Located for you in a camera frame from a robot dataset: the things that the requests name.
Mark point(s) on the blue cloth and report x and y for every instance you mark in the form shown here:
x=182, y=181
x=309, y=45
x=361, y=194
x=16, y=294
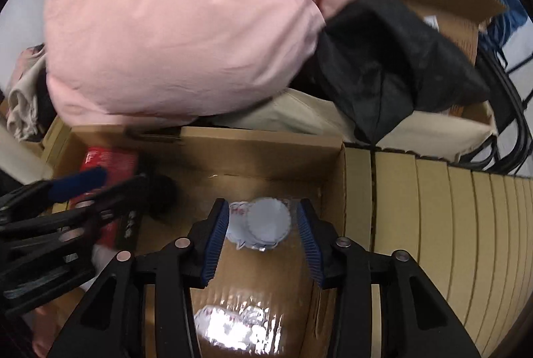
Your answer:
x=506, y=18

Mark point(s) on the stack of flat cardboard sheets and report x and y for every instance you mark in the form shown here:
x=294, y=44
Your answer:
x=449, y=224

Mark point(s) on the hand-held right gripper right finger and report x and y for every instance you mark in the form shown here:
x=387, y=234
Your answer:
x=310, y=247

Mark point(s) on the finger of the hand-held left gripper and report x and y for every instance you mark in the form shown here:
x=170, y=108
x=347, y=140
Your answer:
x=79, y=183
x=100, y=208

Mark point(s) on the red printed box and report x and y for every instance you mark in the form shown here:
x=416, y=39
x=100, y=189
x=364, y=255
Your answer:
x=111, y=162

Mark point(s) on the pink quilt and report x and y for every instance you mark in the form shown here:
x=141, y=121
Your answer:
x=179, y=16

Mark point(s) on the black cloth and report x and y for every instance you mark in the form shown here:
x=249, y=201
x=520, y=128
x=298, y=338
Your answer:
x=387, y=62

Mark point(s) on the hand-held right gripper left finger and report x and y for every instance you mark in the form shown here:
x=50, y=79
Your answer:
x=216, y=245

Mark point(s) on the brown cardboard box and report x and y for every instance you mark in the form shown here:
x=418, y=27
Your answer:
x=258, y=162

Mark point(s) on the clear plastic packet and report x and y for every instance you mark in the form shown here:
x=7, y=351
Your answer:
x=239, y=322

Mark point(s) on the crumpled light beige cloth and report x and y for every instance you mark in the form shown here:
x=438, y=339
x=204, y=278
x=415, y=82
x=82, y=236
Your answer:
x=25, y=100

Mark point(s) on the black metal rack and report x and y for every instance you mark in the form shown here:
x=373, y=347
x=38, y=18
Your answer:
x=510, y=120

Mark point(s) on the pack of white paper liners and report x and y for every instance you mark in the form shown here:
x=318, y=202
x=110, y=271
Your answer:
x=266, y=218

